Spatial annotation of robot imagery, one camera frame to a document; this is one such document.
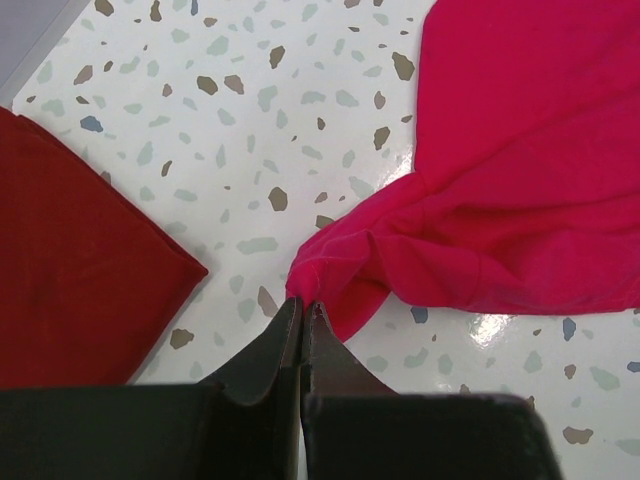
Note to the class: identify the bright pink-red t-shirt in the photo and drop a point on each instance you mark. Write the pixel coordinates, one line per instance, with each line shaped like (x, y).
(524, 195)

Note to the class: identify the folded dark red t-shirt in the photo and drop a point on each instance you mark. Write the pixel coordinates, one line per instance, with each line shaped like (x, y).
(88, 282)

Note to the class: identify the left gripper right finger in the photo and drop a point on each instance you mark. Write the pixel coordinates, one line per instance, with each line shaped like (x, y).
(341, 404)

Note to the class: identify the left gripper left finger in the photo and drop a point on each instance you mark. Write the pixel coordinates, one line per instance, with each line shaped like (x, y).
(247, 422)

